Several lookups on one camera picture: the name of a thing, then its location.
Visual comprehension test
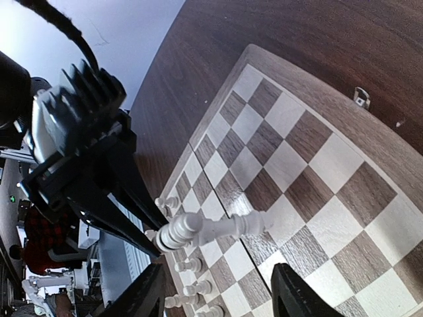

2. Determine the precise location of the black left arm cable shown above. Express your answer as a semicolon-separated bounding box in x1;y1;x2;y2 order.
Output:
13;0;100;72

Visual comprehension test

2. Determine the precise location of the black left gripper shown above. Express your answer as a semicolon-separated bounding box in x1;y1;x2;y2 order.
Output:
20;115;168;258

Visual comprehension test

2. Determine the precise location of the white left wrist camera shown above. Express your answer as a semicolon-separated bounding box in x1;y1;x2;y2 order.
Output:
26;61;126;164

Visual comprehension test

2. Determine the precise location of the white pawn cluster piece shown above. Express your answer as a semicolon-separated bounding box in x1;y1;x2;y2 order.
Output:
182;280;213;297

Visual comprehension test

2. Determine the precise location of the small white pawn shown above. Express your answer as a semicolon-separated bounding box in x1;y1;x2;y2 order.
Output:
194;305;225;317

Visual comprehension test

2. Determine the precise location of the white rook corner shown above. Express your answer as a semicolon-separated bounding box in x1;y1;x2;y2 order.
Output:
165;294;200;308

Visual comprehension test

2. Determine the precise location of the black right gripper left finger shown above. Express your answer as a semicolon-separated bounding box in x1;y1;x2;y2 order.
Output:
99;264;165;317

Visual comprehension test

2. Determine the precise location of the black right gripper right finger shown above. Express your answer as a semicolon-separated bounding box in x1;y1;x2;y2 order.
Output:
271;264;343;317

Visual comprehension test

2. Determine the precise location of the white king piece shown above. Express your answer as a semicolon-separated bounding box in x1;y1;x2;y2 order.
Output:
152;210;274;253

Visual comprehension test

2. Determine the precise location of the wooden chess board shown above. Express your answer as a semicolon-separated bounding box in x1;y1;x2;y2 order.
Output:
163;44;422;316

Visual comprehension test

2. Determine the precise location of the person in red shirt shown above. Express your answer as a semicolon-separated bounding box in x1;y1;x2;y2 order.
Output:
9;206;82;275

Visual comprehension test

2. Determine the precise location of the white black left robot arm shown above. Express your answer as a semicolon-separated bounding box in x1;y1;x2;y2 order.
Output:
1;55;167;258

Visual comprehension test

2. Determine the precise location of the edge white pawn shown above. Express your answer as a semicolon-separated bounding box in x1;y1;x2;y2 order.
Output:
155;197;180;209

